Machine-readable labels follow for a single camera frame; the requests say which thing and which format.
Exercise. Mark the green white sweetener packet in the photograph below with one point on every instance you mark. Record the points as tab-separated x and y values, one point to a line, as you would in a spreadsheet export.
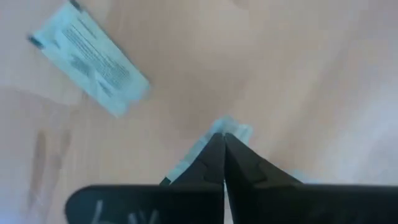
90	59
231	124

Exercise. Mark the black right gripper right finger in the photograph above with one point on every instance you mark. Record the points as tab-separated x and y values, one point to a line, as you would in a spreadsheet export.
245	174

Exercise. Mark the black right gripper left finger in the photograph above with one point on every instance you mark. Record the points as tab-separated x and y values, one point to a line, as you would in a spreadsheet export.
211	168

